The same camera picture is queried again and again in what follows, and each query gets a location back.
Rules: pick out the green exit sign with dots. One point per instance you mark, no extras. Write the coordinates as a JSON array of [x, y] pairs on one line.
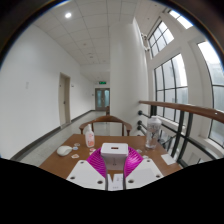
[[102, 82]]

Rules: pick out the large side window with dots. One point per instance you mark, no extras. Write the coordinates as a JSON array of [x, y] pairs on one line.
[[216, 90]]

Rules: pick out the white charger block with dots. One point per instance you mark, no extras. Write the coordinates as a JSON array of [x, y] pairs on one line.
[[114, 151]]

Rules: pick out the brown wooden chair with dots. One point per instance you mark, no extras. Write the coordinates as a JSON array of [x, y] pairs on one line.
[[106, 119]]

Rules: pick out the round ceiling light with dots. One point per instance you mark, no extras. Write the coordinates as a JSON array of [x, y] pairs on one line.
[[68, 15]]

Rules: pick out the wooden-topped black railing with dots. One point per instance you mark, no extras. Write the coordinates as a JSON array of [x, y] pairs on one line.
[[186, 108]]

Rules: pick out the beige side door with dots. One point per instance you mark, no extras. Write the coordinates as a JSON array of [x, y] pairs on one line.
[[64, 100]]

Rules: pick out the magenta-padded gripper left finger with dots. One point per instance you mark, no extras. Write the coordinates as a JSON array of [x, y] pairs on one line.
[[85, 173]]

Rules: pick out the tall grid window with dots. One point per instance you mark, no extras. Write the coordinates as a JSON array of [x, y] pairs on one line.
[[170, 86]]

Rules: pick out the upper grid window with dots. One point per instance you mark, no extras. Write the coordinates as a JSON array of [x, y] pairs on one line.
[[160, 38]]

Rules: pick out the white computer mouse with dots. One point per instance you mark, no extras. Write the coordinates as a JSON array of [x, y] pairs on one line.
[[64, 150]]

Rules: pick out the orange-labelled sanitizer bottle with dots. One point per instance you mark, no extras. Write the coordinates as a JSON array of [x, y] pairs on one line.
[[89, 138]]

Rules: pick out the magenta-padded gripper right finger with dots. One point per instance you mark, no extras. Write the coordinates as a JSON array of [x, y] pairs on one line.
[[143, 173]]

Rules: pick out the white security cameras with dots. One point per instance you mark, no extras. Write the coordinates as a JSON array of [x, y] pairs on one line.
[[145, 41]]

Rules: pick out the glazed double door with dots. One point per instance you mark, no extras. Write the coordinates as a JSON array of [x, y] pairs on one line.
[[102, 99]]

